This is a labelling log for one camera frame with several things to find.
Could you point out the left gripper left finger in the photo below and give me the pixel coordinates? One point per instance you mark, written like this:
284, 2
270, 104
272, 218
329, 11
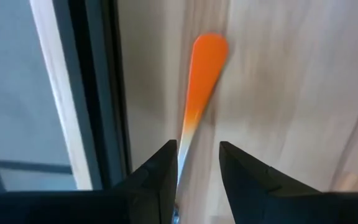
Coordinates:
154, 193

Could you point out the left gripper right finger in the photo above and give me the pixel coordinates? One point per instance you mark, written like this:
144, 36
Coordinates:
250, 193

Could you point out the black aluminium table frame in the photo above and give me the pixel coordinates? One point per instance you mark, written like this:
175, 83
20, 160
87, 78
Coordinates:
95, 93

